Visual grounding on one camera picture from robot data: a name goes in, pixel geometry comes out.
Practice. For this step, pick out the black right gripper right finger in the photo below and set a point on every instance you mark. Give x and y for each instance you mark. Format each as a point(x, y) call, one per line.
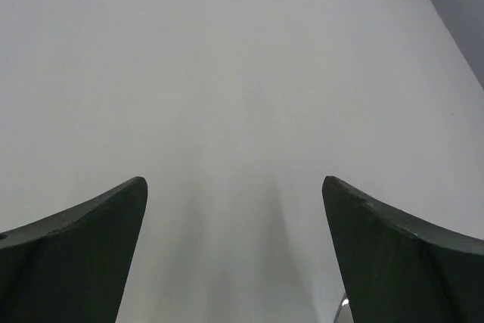
point(397, 267)

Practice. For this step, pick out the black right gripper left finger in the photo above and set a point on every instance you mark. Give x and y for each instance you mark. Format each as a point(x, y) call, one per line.
point(73, 266)

